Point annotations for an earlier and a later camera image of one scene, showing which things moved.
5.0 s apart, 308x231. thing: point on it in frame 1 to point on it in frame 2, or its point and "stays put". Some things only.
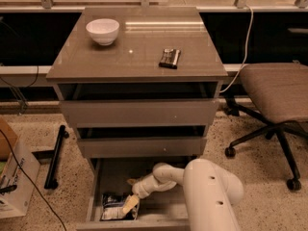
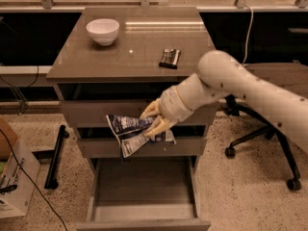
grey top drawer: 141,104 stays put
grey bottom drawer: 163,211 stays put
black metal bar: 51,180 stays put
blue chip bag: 112,208 to 132,134
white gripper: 140,188 to 170,105
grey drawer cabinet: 140,82 stays put
